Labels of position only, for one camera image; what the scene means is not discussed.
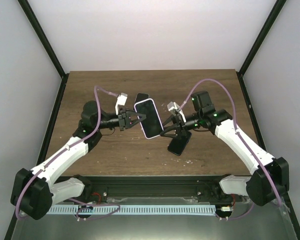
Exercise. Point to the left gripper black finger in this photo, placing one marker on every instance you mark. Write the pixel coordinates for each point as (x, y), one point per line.
(130, 123)
(132, 113)

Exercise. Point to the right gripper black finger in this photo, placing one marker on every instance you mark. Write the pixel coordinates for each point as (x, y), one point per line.
(171, 120)
(169, 132)

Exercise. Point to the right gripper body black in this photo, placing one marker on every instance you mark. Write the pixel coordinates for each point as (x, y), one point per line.
(181, 126)

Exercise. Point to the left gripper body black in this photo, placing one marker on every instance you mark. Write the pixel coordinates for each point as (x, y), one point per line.
(122, 119)

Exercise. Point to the phone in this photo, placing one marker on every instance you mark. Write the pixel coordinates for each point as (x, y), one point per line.
(152, 125)

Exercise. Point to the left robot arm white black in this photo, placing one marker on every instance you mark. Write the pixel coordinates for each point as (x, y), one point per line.
(35, 191)

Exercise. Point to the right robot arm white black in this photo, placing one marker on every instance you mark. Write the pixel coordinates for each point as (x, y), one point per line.
(269, 176)

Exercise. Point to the black phone front table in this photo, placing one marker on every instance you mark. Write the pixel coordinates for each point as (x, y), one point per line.
(177, 146)

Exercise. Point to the black phone table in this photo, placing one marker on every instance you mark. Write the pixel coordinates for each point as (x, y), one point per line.
(140, 97)
(177, 146)

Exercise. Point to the black phone rear table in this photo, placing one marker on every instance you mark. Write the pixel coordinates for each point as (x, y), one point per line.
(140, 97)

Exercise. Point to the metal sheet front panel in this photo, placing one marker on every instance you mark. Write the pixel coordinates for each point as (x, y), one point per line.
(261, 223)

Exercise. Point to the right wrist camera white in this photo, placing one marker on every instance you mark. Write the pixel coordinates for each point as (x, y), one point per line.
(174, 106)

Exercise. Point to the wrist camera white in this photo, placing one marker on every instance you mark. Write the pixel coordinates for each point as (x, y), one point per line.
(174, 106)
(120, 101)

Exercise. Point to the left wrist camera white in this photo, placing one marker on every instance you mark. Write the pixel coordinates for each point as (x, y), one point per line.
(120, 101)

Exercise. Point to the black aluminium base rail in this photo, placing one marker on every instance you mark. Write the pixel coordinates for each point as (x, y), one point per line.
(211, 189)

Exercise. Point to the light blue slotted cable duct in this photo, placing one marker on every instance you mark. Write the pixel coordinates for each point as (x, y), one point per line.
(81, 210)

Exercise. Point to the left black frame post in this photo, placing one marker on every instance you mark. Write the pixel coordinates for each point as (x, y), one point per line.
(34, 22)

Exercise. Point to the black frame post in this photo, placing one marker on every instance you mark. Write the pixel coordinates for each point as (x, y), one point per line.
(270, 20)
(34, 22)

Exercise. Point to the right black frame post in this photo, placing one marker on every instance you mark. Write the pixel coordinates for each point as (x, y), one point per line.
(270, 20)

